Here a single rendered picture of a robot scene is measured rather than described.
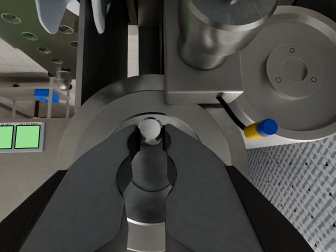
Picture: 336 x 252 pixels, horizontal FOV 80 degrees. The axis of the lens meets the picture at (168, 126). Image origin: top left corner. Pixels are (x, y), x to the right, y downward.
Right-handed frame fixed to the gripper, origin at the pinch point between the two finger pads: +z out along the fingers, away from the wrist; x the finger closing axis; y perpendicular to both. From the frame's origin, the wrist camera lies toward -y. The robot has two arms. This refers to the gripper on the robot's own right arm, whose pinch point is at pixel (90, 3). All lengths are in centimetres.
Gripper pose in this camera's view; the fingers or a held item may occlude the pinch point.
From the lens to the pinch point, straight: 24.8
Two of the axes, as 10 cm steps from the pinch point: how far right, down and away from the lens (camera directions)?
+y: 0.3, 9.9, -1.6
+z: -0.4, 1.6, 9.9
